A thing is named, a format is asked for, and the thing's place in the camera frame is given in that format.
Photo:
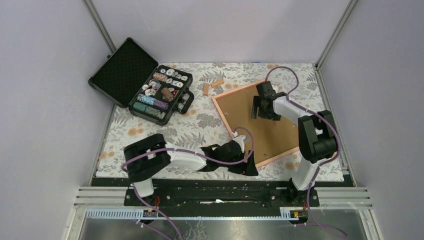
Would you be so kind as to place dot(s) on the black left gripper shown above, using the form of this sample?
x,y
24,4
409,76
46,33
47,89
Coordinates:
x,y
248,168

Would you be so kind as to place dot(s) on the purple poker chip stack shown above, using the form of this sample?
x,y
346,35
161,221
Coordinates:
x,y
161,104

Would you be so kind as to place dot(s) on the pink poker chip stack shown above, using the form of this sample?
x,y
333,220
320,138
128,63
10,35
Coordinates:
x,y
160,76

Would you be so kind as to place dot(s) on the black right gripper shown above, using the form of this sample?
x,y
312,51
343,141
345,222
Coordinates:
x,y
256,103

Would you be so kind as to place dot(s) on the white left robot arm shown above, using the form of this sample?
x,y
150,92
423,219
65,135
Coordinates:
x,y
147,157

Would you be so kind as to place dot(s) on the wooden block lying piece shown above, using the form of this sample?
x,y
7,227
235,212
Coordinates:
x,y
205,91

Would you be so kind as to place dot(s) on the brown cardboard backing board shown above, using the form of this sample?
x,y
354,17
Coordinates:
x,y
265,122

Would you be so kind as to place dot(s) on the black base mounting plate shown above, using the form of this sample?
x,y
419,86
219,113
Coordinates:
x,y
228,198

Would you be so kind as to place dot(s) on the light wooden picture frame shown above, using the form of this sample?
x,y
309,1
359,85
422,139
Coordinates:
x,y
261,164

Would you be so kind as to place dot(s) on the wooden block upright piece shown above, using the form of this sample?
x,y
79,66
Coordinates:
x,y
217,83

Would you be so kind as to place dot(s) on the brown poker chip stack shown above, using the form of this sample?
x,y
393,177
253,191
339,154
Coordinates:
x,y
167,94

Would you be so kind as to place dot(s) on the floral patterned table mat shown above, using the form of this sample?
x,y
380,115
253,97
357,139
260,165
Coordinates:
x,y
201,125

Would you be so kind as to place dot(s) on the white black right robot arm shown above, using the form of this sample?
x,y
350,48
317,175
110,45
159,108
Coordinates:
x,y
317,138

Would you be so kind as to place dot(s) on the black poker chip case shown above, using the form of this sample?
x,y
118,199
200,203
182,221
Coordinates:
x,y
129,71

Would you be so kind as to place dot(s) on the green poker chip stack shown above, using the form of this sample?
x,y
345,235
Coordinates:
x,y
148,110

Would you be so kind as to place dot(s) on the blue poker chip stack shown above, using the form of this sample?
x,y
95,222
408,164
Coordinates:
x,y
146,99

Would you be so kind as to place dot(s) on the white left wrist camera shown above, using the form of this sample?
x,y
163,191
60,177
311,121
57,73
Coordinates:
x,y
241,140

